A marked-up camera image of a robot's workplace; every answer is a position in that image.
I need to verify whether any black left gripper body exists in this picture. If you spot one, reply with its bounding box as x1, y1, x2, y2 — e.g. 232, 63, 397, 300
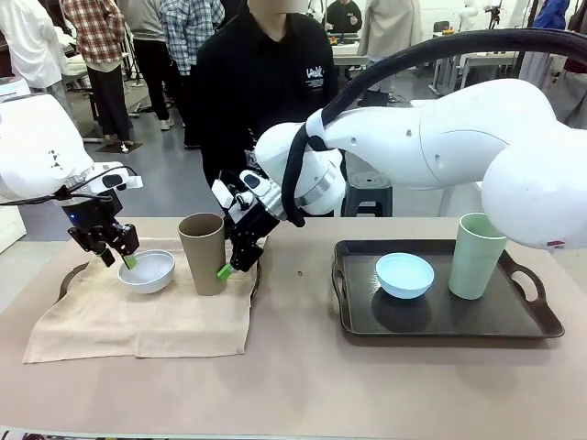
61, 193, 141, 258

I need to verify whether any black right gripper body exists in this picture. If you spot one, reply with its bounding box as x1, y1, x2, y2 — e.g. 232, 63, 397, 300
223, 203, 282, 273

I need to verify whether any white bowl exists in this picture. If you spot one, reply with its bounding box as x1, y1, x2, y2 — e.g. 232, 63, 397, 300
117, 248, 177, 295

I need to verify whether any brown tall cup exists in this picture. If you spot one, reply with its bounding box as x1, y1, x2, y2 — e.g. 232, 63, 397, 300
177, 213, 229, 297

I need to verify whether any beige cloth mat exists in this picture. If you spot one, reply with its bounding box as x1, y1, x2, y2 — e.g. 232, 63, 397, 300
22, 235, 270, 365

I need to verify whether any light blue bowl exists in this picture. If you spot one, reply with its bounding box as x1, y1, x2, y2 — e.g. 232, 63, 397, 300
375, 252, 436, 301

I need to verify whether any pale green tall cup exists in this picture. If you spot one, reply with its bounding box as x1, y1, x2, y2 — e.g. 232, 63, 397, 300
447, 212, 507, 301

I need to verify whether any dark brown tray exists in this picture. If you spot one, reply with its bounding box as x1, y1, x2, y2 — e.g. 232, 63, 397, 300
332, 238, 566, 340
58, 236, 265, 304

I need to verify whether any dark grey plastic stool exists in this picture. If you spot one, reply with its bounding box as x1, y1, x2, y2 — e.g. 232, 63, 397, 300
341, 170, 395, 218

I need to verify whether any white air purifier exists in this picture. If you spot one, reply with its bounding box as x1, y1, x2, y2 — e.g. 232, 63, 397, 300
0, 76, 29, 99

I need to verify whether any person in black shirt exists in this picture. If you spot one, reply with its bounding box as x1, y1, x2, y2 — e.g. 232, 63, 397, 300
184, 0, 341, 219

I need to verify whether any person in red plaid shirt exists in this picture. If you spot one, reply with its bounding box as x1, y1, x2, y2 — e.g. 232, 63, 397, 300
61, 0, 135, 147

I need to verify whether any person in white shirt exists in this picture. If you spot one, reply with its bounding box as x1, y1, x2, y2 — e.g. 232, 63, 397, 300
0, 0, 74, 100

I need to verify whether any person in blue plaid shirt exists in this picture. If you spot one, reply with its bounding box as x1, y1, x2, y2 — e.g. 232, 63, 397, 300
160, 0, 227, 77

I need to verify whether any seated person in black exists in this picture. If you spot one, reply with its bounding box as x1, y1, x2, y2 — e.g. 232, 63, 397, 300
326, 0, 363, 35

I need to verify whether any person in beige coat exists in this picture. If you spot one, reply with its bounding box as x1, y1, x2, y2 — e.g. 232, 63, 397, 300
357, 0, 424, 61

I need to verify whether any person in blue jacket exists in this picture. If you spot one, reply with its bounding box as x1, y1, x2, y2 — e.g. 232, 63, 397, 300
517, 0, 572, 82

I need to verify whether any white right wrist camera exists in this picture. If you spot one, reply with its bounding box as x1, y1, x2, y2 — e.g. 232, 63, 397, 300
210, 170, 272, 217

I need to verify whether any black braided right arm cable sleeve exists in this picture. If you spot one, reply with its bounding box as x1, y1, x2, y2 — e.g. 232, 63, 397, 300
280, 27, 587, 228

